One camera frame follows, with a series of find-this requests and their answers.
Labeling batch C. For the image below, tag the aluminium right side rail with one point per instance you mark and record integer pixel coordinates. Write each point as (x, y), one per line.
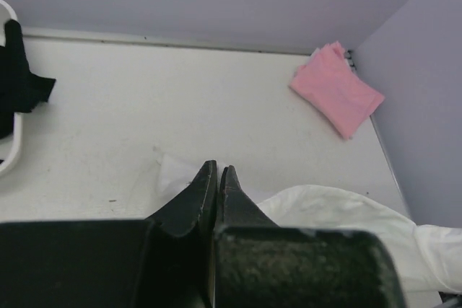
(390, 165)

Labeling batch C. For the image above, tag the pink folded t shirt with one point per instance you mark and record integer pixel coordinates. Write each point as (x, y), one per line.
(328, 83)

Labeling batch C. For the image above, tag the white plastic bin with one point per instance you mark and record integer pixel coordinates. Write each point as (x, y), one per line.
(7, 12)

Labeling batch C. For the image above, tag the black t shirt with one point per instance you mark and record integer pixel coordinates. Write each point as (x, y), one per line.
(21, 90)

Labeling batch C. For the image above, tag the white t shirt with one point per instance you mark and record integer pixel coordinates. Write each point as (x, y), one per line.
(425, 257)

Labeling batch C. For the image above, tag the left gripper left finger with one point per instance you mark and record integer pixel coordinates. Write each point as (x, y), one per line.
(159, 261)

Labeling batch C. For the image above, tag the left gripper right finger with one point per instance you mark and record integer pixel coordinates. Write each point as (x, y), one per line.
(261, 264)

